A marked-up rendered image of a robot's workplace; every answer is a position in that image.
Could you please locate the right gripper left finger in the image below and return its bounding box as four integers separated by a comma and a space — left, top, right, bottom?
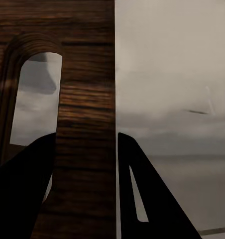
0, 132, 56, 239

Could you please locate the cutting board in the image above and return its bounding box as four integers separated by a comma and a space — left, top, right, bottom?
0, 0, 116, 239

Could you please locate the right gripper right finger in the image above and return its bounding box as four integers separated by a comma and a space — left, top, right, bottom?
117, 132, 202, 239

